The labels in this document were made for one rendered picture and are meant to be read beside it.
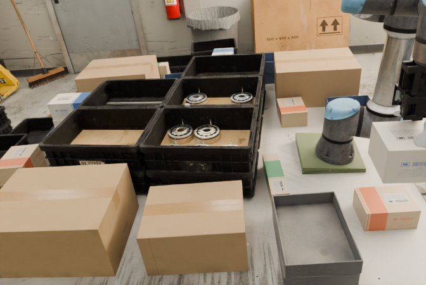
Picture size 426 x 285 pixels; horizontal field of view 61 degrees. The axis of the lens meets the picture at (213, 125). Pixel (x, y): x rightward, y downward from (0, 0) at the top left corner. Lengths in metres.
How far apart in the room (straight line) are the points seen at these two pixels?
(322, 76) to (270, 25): 2.39
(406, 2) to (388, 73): 0.49
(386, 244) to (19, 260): 1.09
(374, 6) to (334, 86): 1.04
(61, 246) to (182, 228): 0.35
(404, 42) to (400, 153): 0.51
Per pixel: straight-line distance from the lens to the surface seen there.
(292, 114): 1.71
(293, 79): 1.83
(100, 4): 4.61
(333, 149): 1.45
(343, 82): 1.88
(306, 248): 1.12
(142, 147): 1.28
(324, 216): 1.22
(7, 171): 1.60
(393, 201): 1.28
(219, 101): 1.72
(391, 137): 0.90
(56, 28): 4.90
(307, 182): 1.42
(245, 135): 1.44
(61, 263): 1.23
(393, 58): 1.31
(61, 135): 1.60
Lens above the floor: 1.61
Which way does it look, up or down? 30 degrees down
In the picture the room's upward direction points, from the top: 7 degrees counter-clockwise
